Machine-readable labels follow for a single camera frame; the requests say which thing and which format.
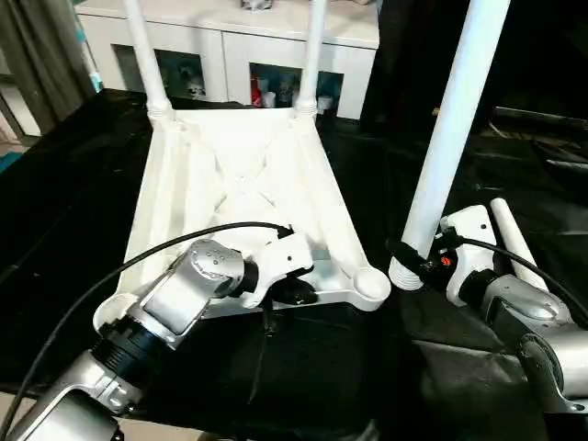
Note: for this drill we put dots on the white plastic table top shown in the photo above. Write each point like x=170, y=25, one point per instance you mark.
x=239, y=161

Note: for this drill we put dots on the white plastic table leg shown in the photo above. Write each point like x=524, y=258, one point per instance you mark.
x=455, y=115
x=510, y=234
x=147, y=59
x=312, y=55

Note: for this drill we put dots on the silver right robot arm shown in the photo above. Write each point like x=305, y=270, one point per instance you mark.
x=528, y=308

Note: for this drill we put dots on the grey metal rod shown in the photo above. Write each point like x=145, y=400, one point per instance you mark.
x=542, y=115

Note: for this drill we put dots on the black backdrop cloth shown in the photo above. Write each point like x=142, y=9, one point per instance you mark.
x=413, y=55

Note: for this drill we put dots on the black work mat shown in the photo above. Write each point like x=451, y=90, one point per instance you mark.
x=59, y=206

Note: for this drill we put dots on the white glass-door cabinet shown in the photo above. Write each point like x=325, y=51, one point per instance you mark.
x=229, y=27

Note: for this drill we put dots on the grey patterned ornament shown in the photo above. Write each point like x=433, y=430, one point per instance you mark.
x=257, y=4

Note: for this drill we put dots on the pale blue small box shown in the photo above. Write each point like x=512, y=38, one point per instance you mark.
x=89, y=59

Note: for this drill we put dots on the teal fabric object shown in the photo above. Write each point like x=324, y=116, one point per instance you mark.
x=9, y=163

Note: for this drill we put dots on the grey curtain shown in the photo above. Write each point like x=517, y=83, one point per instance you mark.
x=41, y=59

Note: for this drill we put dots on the grey sliding door frame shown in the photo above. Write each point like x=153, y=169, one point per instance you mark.
x=11, y=115

